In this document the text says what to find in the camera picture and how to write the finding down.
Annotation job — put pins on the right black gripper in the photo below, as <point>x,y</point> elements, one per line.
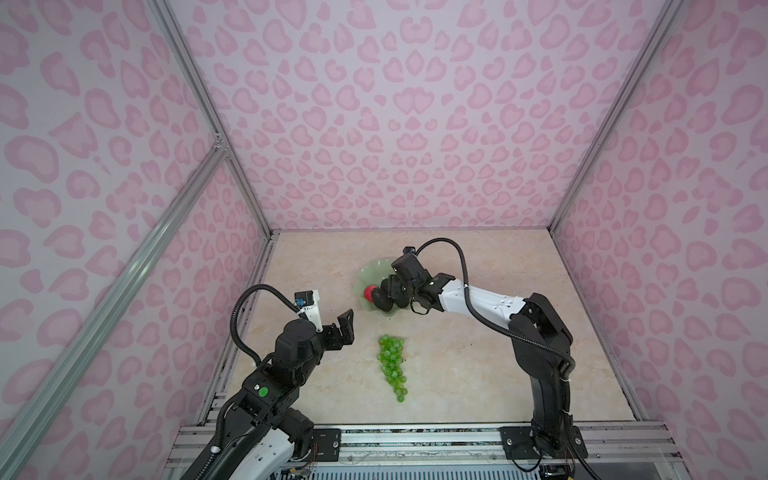
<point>391,285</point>

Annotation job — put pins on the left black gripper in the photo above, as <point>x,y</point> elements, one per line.
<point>346,329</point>

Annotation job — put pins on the dark avocado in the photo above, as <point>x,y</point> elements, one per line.
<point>381,300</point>

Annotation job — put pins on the red apple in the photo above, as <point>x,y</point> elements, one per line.
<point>369,292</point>

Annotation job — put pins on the green fake grape bunch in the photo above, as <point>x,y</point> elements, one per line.
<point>391,361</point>

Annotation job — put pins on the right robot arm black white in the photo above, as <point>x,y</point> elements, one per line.
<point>540,340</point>

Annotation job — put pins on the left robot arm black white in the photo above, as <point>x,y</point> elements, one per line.
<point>257,430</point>

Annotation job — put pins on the light green wavy fruit bowl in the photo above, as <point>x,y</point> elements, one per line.
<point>372,274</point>

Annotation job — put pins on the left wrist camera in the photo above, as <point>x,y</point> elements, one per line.
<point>305,299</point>

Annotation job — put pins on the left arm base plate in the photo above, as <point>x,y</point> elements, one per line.
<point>317,445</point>

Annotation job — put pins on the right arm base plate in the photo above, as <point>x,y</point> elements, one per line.
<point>523,443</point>

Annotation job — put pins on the aluminium mounting rail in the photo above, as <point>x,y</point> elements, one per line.
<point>617,450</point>

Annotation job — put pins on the left corner aluminium post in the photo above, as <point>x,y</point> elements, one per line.
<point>180,49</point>

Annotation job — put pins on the corner aluminium post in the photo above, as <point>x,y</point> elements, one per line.
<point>651,48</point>
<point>180,49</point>

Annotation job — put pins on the diagonal aluminium frame bar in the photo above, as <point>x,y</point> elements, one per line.
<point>36,417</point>

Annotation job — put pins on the right corner aluminium post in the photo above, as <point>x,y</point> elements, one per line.
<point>651,48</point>

